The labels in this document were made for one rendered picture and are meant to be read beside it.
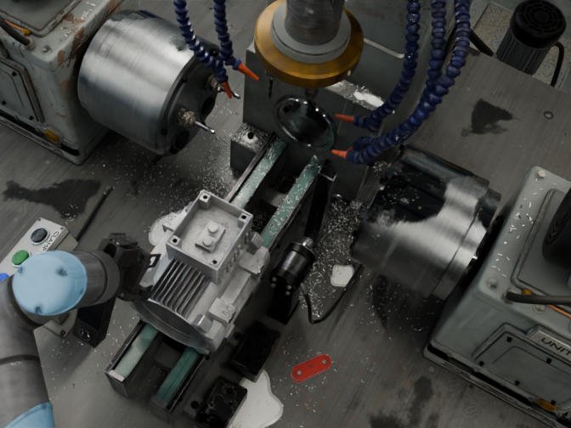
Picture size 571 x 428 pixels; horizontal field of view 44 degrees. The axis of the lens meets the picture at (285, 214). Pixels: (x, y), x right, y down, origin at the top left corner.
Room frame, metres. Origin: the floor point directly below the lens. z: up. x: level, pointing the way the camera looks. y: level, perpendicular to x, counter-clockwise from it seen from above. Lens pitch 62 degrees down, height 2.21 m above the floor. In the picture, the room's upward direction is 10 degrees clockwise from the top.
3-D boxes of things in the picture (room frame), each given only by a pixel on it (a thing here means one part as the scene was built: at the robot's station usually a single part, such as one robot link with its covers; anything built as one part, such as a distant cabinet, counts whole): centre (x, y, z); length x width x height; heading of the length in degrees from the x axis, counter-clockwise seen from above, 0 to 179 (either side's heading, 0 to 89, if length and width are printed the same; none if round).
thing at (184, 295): (0.49, 0.13, 1.02); 0.20 x 0.19 x 0.19; 161
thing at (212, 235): (0.52, 0.12, 1.11); 0.12 x 0.11 x 0.07; 161
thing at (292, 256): (0.69, -0.13, 0.92); 0.45 x 0.13 x 0.24; 160
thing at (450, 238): (0.66, -0.28, 1.04); 0.41 x 0.25 x 0.25; 70
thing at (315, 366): (0.42, -0.11, 0.81); 0.09 x 0.03 x 0.02; 124
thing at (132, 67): (0.90, 0.36, 1.04); 0.37 x 0.25 x 0.25; 70
